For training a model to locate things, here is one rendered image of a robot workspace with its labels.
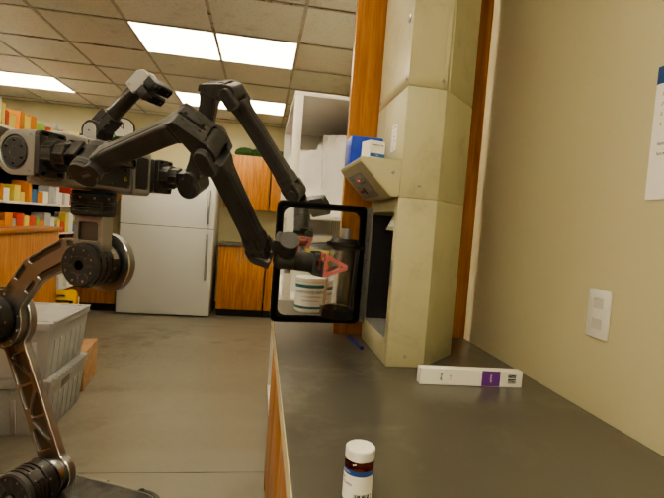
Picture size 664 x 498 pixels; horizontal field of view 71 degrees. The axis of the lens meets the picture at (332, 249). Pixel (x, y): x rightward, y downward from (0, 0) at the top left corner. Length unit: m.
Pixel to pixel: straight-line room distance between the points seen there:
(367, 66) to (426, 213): 0.64
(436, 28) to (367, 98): 0.39
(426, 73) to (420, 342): 0.74
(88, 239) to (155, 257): 4.58
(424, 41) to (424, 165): 0.33
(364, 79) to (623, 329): 1.10
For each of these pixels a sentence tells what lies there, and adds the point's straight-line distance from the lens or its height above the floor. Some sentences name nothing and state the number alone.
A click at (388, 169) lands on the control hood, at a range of 1.29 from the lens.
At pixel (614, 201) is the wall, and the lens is 1.26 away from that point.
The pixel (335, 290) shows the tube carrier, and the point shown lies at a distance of 1.37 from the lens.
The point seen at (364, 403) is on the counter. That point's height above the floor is 0.94.
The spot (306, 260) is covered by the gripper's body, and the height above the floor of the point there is 1.21.
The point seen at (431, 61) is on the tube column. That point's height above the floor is 1.78.
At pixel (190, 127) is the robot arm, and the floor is 1.51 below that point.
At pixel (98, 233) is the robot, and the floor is 1.24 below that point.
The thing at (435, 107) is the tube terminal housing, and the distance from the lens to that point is 1.36.
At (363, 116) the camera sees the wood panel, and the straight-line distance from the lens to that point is 1.68.
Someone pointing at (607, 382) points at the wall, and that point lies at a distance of 1.26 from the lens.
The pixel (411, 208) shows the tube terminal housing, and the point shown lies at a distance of 1.30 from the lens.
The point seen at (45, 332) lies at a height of 0.60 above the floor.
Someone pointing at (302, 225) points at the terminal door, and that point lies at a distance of 1.53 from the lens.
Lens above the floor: 1.32
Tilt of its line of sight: 3 degrees down
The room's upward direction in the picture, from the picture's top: 4 degrees clockwise
